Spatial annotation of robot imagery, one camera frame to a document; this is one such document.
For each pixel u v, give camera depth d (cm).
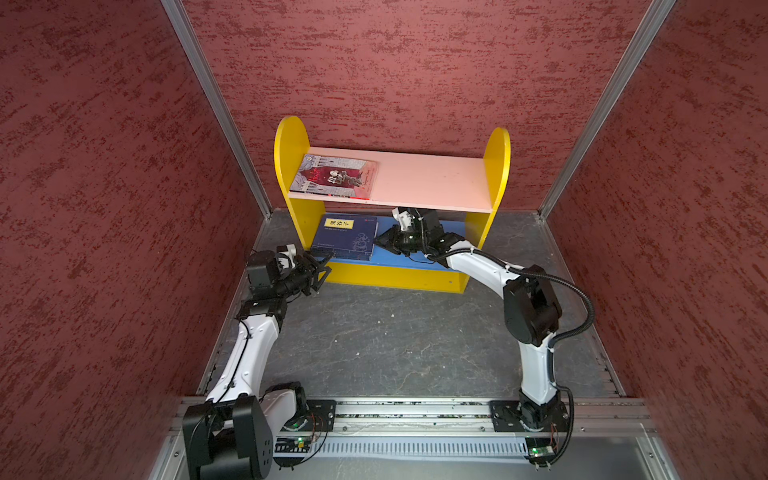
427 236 72
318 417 73
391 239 79
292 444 71
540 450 71
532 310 53
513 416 73
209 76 82
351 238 88
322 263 73
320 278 73
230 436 39
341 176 72
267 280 61
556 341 54
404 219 84
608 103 88
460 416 76
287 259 66
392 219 86
